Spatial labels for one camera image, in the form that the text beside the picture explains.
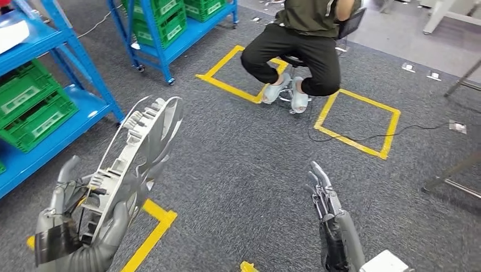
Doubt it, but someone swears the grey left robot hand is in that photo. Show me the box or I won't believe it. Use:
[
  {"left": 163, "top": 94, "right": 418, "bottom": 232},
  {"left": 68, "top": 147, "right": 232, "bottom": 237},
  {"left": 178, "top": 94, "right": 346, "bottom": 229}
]
[{"left": 34, "top": 155, "right": 130, "bottom": 265}]

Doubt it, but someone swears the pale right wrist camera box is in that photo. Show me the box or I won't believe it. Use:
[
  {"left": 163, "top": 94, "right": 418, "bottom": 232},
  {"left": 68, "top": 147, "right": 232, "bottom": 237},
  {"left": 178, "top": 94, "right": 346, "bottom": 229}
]
[{"left": 358, "top": 249, "right": 410, "bottom": 272}]

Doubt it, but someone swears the blue metal shelf rack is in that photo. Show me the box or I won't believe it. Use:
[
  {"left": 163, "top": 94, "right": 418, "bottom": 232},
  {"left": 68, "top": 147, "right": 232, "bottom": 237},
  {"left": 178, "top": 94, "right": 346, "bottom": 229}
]
[
  {"left": 0, "top": 0, "right": 125, "bottom": 199},
  {"left": 107, "top": 0, "right": 240, "bottom": 86}
]

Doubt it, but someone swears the white floor cable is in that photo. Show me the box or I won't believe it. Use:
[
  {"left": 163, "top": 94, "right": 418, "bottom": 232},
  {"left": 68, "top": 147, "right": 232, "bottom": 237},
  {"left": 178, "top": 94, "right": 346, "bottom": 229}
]
[{"left": 37, "top": 3, "right": 123, "bottom": 59}]

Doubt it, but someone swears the chrome stool with black backrest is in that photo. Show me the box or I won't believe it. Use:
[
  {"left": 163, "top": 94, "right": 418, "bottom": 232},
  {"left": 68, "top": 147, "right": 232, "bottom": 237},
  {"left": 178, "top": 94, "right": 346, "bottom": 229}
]
[{"left": 279, "top": 7, "right": 367, "bottom": 114}]

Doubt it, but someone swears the grey plastic wheel hubcap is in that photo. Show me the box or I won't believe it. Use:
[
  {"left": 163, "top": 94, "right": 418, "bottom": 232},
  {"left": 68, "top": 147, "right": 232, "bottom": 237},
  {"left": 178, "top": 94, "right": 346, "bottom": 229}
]
[{"left": 77, "top": 95, "right": 184, "bottom": 247}]

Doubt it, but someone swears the person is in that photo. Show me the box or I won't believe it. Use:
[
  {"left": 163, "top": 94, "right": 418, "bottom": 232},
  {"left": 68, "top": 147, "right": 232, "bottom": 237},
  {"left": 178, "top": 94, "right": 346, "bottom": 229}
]
[{"left": 240, "top": 0, "right": 364, "bottom": 114}]

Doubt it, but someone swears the white plastic panel part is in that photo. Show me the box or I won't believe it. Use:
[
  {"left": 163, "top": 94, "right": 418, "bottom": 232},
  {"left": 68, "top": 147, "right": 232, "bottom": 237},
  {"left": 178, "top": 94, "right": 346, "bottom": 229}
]
[{"left": 0, "top": 20, "right": 31, "bottom": 55}]

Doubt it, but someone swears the black floor cable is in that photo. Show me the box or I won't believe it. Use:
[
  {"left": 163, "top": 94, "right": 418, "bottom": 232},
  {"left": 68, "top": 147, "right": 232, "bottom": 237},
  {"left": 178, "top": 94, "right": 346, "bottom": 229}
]
[{"left": 307, "top": 99, "right": 452, "bottom": 144}]

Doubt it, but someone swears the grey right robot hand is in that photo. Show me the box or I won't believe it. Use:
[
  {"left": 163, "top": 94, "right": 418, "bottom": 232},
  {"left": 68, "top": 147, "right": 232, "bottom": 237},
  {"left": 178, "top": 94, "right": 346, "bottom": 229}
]
[{"left": 305, "top": 161, "right": 366, "bottom": 272}]

